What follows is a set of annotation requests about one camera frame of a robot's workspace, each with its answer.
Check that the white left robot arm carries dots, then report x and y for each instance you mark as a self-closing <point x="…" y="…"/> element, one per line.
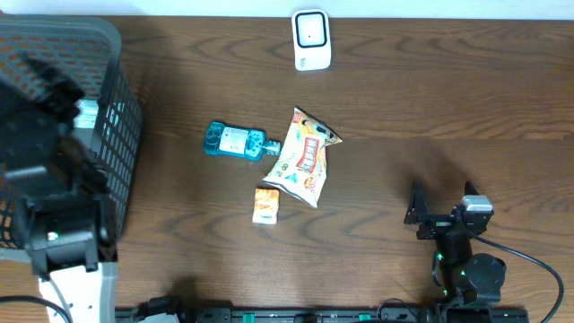
<point x="63" y="216"/>

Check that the teal wet wipes pack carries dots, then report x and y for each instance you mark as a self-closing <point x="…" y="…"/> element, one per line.
<point x="92" y="116"/>

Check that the grey plastic basket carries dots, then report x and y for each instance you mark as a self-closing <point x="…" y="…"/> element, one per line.
<point x="88" y="50"/>

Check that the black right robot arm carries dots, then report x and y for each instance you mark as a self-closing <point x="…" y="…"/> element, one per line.
<point x="469" y="279"/>

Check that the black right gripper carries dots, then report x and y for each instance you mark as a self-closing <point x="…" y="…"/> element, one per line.
<point x="418" y="213"/>

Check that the white barcode scanner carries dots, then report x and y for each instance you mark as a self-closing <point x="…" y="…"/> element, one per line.
<point x="311" y="40"/>

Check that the teal mouthwash bottle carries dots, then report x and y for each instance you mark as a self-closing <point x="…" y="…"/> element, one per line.
<point x="246" y="143"/>

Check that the small orange box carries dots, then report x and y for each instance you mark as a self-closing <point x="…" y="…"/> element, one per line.
<point x="266" y="206"/>

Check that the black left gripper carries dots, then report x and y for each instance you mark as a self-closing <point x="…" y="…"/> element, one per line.
<point x="49" y="108"/>

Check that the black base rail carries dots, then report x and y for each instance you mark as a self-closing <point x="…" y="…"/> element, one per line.
<point x="171" y="309"/>

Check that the orange snack bag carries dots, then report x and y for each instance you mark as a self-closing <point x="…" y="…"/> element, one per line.
<point x="301" y="169"/>

